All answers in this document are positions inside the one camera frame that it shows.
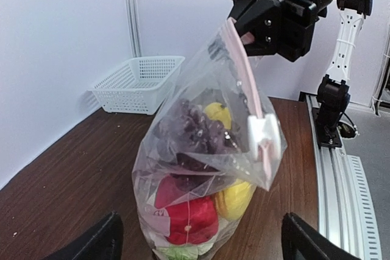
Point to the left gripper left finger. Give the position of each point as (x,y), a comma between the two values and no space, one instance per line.
(104,240)

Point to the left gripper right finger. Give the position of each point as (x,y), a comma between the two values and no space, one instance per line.
(301,241)

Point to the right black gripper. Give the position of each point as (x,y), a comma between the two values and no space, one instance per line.
(269,27)

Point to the clear zip top bag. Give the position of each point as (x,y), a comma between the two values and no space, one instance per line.
(220,72)

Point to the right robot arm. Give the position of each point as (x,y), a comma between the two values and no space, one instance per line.
(333,92)

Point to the white fake garlic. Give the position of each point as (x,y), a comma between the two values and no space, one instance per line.
(185,252)

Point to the yellow fake banana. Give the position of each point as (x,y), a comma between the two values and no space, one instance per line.
(219,112)

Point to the purple fake grapes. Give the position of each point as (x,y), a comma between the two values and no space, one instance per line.
(186,129)

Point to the white plastic basket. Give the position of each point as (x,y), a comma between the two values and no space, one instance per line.
(138,85)

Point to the aluminium front rail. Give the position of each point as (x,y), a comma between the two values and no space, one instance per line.
(346,215)

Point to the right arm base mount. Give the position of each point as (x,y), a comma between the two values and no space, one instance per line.
(326,137)

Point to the right aluminium wall post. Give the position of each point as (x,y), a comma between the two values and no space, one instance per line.
(134,29)

